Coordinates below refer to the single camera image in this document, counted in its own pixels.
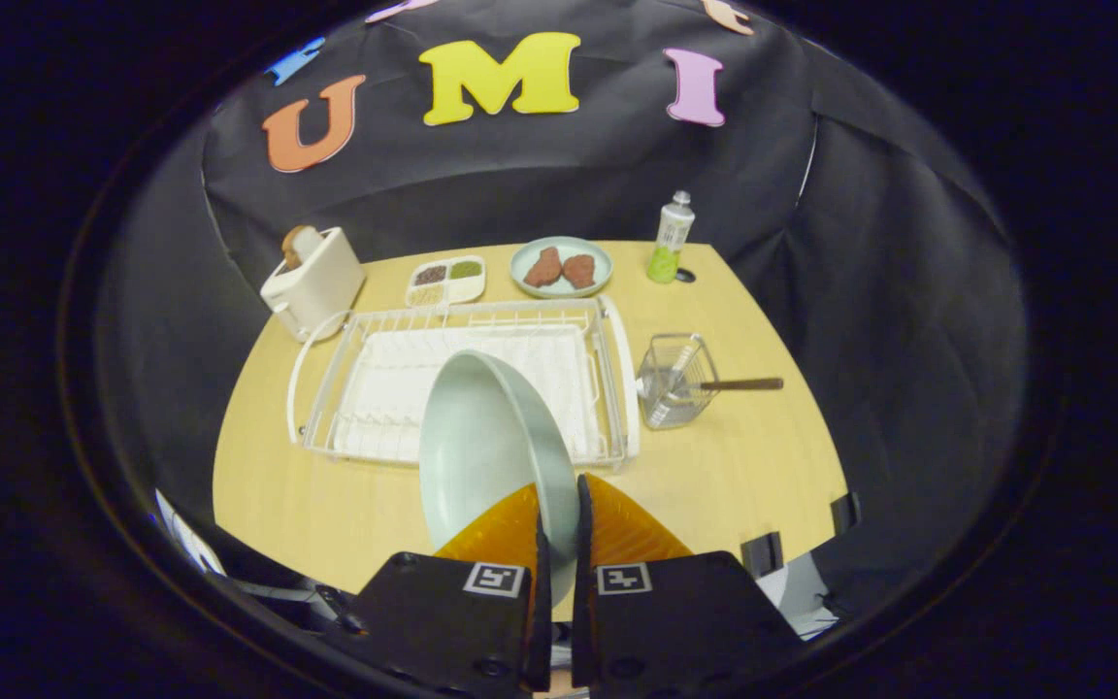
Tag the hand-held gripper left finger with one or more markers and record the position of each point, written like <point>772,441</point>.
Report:
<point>542,621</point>

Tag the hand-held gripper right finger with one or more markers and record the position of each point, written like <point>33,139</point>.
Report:
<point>582,621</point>

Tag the light green plate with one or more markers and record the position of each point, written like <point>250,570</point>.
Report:
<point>481,437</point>

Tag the small green plate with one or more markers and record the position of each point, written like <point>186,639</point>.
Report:
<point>559,243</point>

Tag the brown meat piece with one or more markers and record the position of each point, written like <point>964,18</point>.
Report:
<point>579,271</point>
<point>544,267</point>

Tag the white sectioned seed tray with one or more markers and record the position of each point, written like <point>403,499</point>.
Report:
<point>446,280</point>

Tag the green label plastic bottle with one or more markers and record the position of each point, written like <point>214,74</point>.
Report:
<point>670,238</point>

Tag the white toaster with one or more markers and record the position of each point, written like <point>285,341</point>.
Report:
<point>321,282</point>

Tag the black backdrop cloth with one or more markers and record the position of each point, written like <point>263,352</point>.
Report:
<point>540,175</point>

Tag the bread slice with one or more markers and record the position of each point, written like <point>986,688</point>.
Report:
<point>299,245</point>

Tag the black table bracket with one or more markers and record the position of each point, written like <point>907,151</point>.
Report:
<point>762,553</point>
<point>844,512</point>

